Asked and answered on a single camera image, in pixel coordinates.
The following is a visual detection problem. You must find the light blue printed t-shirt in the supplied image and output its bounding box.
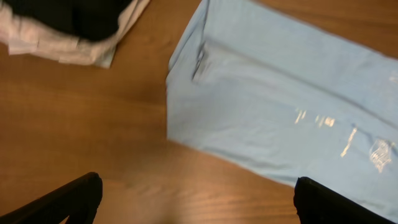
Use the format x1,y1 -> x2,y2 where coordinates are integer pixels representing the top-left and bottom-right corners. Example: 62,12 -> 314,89
167,0 -> 397,222

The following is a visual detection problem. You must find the grey folded garment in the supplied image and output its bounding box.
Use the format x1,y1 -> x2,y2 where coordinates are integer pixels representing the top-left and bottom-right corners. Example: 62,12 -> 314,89
95,47 -> 116,69

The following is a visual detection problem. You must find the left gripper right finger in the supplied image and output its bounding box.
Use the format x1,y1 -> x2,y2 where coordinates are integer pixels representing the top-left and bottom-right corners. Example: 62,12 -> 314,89
294,177 -> 394,224

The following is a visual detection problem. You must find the black folded garment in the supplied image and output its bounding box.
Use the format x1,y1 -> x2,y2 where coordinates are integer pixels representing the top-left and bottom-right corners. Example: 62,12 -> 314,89
4,0 -> 132,42

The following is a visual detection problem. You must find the beige folded garment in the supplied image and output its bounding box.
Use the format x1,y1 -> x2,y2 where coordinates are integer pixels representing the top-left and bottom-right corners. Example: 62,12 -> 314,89
1,0 -> 150,65

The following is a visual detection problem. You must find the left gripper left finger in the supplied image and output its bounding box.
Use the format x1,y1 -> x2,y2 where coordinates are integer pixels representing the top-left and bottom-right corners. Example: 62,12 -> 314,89
1,172 -> 103,224

